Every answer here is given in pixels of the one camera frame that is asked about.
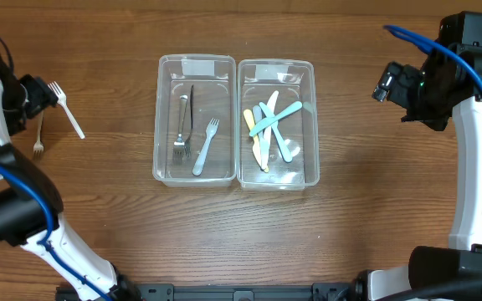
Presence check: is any mint green plastic knife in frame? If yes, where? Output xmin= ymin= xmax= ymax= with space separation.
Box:
xmin=249 ymin=101 xmax=303 ymax=137

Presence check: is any white plastic knife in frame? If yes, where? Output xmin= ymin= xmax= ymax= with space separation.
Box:
xmin=260 ymin=90 xmax=279 ymax=171

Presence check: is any light blue plastic knife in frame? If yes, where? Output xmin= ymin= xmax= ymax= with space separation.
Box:
xmin=259 ymin=102 xmax=292 ymax=162

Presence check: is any pale grey-blue plastic knife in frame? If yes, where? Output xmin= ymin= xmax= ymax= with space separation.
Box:
xmin=252 ymin=105 xmax=265 ymax=170

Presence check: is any large metal fork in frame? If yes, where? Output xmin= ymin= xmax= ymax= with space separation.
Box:
xmin=172 ymin=94 xmax=188 ymax=164

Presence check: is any black handled metal fork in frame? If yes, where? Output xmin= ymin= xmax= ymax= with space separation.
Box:
xmin=184 ymin=84 xmax=194 ymax=159

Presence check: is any yellow plastic knife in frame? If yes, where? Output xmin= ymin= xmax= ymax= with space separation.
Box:
xmin=243 ymin=109 xmax=269 ymax=173

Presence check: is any white rounded plastic fork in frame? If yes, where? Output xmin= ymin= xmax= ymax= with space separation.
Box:
xmin=192 ymin=118 xmax=220 ymax=176

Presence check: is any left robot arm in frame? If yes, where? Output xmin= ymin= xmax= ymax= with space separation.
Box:
xmin=0 ymin=38 xmax=141 ymax=300

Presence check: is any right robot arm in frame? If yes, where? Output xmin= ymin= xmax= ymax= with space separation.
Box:
xmin=357 ymin=33 xmax=482 ymax=300

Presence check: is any clear right plastic container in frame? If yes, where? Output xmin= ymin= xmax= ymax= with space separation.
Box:
xmin=236 ymin=59 xmax=320 ymax=190

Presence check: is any clear plastic container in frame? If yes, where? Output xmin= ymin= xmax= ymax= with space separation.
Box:
xmin=152 ymin=54 xmax=238 ymax=187
xmin=236 ymin=59 xmax=320 ymax=190

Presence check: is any clear left plastic container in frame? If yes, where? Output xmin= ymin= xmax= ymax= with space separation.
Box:
xmin=152 ymin=54 xmax=238 ymax=187

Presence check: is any small metal fork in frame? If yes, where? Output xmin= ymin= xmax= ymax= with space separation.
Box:
xmin=33 ymin=111 xmax=44 ymax=159

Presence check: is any right blue cable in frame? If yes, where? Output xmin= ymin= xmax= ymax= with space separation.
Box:
xmin=382 ymin=23 xmax=482 ymax=258

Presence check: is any blue cable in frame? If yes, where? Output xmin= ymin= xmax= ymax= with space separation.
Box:
xmin=0 ymin=141 xmax=115 ymax=301
xmin=382 ymin=23 xmax=482 ymax=258

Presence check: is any left blue cable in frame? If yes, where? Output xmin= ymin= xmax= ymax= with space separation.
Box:
xmin=0 ymin=141 xmax=115 ymax=301

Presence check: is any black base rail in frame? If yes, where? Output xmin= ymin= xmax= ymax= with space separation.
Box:
xmin=109 ymin=283 xmax=368 ymax=301

